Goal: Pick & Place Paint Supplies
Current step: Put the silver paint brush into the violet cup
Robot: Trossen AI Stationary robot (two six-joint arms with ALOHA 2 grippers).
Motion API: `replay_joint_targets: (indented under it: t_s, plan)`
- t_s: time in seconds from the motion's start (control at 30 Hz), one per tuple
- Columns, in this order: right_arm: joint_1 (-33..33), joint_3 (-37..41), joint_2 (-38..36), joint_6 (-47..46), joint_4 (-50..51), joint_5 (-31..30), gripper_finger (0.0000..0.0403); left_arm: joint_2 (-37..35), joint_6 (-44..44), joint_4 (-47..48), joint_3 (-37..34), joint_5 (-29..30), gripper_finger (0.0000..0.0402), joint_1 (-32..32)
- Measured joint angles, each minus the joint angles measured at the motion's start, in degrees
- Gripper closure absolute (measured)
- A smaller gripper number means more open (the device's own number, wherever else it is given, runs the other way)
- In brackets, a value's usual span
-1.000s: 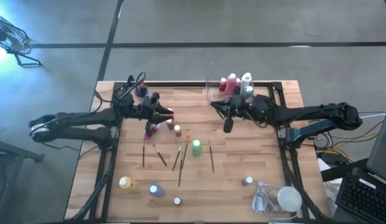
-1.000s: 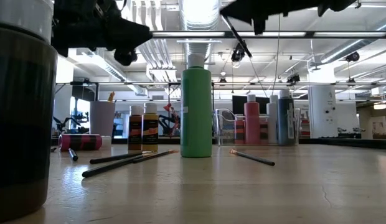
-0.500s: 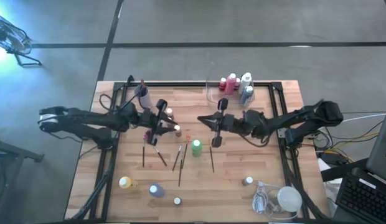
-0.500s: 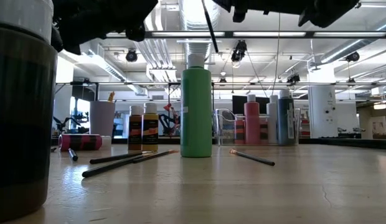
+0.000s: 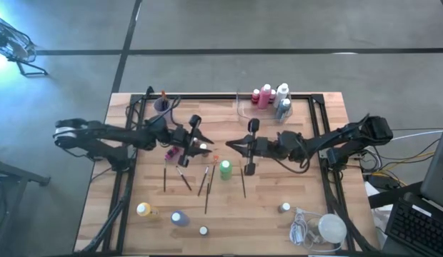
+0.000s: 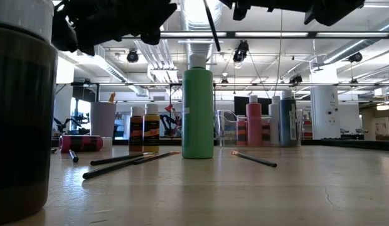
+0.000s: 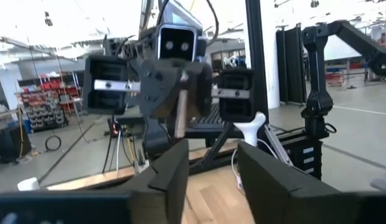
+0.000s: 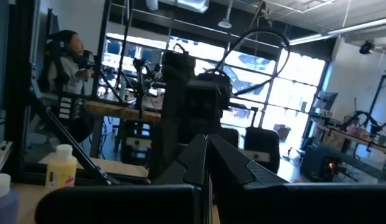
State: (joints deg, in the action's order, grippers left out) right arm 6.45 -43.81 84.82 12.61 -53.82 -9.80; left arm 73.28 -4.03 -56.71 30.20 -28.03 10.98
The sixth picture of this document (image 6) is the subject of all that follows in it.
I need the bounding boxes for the thin black paintbrush tan bristles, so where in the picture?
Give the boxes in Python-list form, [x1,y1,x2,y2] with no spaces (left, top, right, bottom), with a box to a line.
[231,150,278,168]

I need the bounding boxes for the black background screen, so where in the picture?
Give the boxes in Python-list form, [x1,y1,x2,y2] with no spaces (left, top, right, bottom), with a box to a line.
[233,95,267,117]

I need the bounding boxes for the black fan paintbrush orange bristles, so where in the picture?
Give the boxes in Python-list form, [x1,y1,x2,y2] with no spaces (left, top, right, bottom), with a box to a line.
[133,151,181,166]

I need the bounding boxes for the thin black paintbrush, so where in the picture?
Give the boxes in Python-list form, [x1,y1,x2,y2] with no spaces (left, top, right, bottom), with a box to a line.
[82,156,148,180]

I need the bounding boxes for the small brown paint bottle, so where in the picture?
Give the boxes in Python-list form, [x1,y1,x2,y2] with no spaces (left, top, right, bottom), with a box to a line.
[129,105,145,153]

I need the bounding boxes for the black paintbrush pale bristles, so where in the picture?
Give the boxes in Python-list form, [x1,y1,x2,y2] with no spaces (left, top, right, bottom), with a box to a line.
[90,152,155,166]

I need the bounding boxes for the magenta paint bottle black label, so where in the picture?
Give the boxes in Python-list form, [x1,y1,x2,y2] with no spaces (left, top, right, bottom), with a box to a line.
[58,134,113,154]

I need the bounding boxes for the white round pillar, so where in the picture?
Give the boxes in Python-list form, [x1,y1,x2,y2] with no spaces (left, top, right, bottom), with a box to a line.
[310,85,339,140]

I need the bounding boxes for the large teal paint bottle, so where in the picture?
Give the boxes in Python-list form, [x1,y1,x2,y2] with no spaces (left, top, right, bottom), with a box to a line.
[279,90,297,148]

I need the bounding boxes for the silver ventilation duct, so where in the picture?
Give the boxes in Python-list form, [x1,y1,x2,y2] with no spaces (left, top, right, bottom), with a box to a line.
[179,0,224,65]

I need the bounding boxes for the black ceiling spotlight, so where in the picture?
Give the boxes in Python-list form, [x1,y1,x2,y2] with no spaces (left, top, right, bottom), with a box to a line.
[232,40,250,63]
[125,48,140,63]
[348,51,363,63]
[288,73,304,85]

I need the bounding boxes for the black overhead light bar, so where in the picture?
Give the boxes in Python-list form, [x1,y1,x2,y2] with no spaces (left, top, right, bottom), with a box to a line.
[122,30,389,40]

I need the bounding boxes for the large pink paint bottle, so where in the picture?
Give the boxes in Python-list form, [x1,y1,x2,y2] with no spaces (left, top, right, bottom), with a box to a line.
[246,95,263,147]

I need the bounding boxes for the large green paint bottle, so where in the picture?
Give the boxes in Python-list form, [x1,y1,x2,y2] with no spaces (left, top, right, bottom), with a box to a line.
[181,53,215,160]

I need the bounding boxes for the lavender plastic cup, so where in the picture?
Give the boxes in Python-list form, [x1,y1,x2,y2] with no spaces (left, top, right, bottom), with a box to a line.
[89,101,117,139]

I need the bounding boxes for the red desk lamp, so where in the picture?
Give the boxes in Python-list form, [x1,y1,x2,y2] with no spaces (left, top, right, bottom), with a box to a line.
[164,103,182,136]

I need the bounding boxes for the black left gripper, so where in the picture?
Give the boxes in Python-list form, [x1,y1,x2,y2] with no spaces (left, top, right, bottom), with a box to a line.
[84,0,178,56]

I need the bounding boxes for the small ochre paint bottle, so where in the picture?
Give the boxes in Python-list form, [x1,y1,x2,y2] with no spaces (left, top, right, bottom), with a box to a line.
[143,103,161,154]

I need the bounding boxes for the black wall panel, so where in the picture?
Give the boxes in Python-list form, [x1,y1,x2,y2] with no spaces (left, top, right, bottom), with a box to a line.
[72,85,99,103]

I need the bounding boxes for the clear plastic bin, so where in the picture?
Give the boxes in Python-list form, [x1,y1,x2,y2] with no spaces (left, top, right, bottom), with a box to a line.
[214,108,304,148]

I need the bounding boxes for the large white paint bottle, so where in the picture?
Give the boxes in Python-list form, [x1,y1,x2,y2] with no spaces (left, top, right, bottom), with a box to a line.
[269,95,282,146]

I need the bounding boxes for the small pink paint bottle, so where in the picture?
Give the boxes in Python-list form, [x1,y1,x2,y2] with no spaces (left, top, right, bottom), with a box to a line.
[262,117,270,146]

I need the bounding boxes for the small red paint bottle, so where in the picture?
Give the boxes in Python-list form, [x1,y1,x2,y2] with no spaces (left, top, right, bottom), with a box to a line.
[237,116,247,146]

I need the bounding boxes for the long black ceiling rail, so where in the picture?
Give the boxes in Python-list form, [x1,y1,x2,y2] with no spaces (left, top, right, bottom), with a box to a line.
[55,82,389,87]

